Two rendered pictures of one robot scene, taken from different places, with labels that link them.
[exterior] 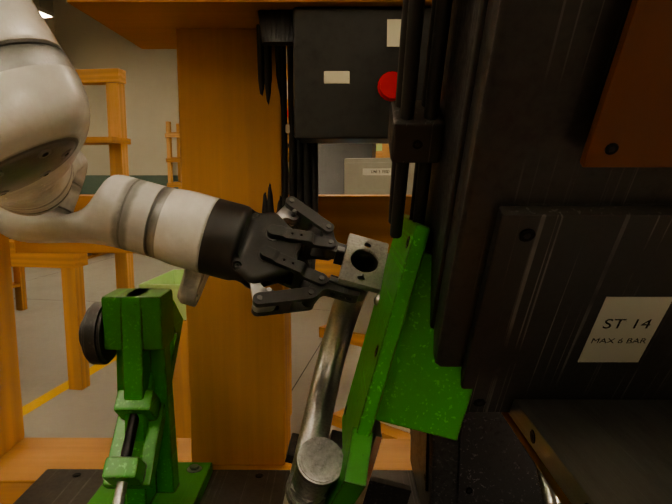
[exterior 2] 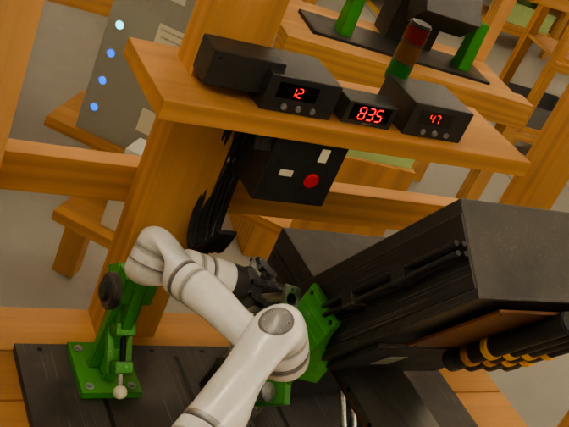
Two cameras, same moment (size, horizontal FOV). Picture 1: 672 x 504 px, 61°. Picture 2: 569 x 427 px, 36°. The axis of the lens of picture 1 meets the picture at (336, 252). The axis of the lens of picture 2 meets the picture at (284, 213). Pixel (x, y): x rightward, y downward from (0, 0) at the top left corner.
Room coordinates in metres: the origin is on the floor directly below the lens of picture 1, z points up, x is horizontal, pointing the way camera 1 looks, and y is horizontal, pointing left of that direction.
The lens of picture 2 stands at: (-0.60, 0.91, 2.17)
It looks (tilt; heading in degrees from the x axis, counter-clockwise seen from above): 28 degrees down; 324
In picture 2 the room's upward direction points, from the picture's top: 25 degrees clockwise
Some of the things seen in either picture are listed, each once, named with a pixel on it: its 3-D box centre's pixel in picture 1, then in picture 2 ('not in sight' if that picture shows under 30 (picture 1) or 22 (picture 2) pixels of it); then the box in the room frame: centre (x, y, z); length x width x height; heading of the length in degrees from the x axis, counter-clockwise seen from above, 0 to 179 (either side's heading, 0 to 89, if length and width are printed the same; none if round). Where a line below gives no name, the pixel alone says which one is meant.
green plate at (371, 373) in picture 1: (416, 337); (309, 341); (0.48, -0.07, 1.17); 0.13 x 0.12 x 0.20; 90
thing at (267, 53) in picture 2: not in sight; (240, 65); (0.76, 0.14, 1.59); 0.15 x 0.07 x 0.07; 90
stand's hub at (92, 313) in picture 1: (97, 332); (108, 291); (0.67, 0.29, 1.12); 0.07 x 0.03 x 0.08; 0
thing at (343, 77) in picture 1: (363, 81); (290, 157); (0.75, -0.04, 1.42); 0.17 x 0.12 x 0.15; 90
